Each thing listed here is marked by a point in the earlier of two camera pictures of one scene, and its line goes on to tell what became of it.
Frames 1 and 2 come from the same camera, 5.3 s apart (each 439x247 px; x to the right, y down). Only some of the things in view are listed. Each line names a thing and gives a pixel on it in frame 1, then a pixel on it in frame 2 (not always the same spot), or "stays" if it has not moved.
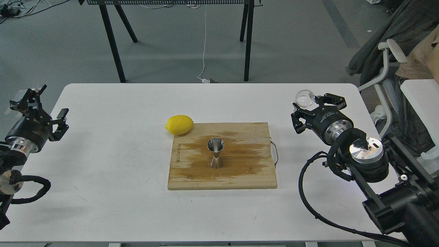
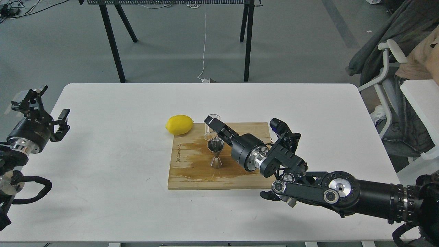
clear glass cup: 304,98 to 208,129
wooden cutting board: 246,157 stays
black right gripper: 327,124 to 246,150
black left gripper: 33,131 stays
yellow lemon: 179,125 stays
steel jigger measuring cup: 215,144 stays
